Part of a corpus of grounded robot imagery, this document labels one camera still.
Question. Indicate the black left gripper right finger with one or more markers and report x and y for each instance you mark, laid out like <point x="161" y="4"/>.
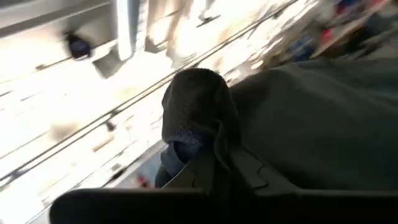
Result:
<point x="252" y="174"/>

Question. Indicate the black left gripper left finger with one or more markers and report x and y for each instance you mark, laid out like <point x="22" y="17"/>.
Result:
<point x="199" y="174"/>

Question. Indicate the dark knitted garment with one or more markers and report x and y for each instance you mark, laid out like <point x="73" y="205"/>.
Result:
<point x="196" y="105"/>

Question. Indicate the teal garment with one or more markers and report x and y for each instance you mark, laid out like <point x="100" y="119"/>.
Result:
<point x="320" y="124"/>

